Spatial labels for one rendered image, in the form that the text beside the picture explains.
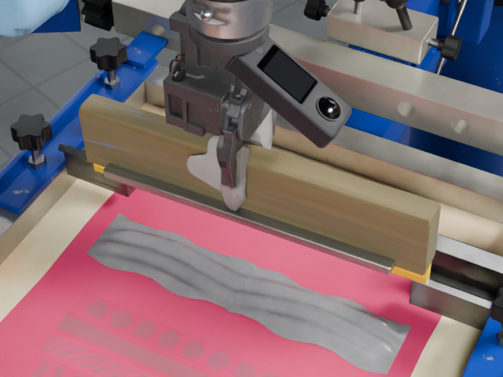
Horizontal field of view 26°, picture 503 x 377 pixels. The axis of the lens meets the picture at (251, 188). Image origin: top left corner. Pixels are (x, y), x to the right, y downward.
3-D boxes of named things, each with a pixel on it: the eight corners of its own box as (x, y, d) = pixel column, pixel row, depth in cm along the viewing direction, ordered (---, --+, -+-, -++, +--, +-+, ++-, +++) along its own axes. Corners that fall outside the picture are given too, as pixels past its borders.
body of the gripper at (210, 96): (203, 84, 108) (199, -18, 100) (281, 111, 105) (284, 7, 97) (164, 130, 103) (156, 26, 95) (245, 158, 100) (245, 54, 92)
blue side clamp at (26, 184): (27, 247, 124) (18, 203, 119) (-9, 233, 126) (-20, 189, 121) (161, 96, 143) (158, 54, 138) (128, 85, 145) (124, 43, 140)
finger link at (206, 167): (193, 193, 110) (197, 116, 105) (245, 212, 109) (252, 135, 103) (178, 209, 108) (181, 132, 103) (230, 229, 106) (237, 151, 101)
